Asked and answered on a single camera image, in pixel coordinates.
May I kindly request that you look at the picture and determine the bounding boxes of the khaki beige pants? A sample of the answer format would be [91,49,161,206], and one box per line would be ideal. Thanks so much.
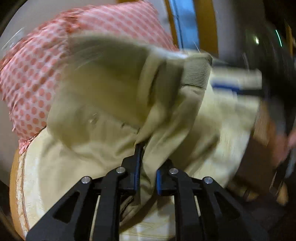
[47,34,231,222]

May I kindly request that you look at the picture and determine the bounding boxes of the person's right hand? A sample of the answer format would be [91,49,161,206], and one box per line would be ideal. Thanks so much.
[270,129,295,167]

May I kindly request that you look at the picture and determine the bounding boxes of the cream yellow bedspread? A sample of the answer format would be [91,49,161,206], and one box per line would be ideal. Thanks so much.
[15,90,260,240]

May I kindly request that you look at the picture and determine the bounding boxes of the blue glass window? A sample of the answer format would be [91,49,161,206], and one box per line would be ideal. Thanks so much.
[169,0,199,49]

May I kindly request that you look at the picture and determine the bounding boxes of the pink polka dot upper pillow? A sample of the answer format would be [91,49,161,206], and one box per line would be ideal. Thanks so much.
[1,1,175,153]

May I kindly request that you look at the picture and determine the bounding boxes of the orange wooden bed frame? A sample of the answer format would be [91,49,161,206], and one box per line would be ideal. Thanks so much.
[9,149,25,240]

